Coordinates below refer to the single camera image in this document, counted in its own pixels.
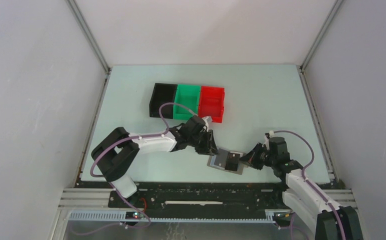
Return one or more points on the aluminium frame rail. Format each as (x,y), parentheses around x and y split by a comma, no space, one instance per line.
(94,200)

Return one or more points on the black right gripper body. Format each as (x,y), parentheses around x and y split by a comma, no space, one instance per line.
(270,159)

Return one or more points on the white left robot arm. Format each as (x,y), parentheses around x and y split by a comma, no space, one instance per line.
(114,155)

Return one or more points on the green plastic bin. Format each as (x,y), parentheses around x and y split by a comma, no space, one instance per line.
(188,96)

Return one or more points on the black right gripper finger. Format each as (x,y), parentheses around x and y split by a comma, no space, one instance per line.
(232,161)
(252,158)

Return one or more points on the grey card in sleeve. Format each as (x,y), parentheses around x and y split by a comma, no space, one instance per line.
(219,161)

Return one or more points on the red plastic bin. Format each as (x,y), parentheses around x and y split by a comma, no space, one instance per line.
(211,103)

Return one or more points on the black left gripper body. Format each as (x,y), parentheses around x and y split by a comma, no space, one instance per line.
(199,142)

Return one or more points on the beige leather card holder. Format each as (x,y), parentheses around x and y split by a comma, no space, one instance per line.
(240,168)

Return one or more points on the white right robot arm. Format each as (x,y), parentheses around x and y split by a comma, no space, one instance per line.
(325,217)

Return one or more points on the black plastic bin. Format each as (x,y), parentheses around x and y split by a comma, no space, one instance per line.
(162,93)

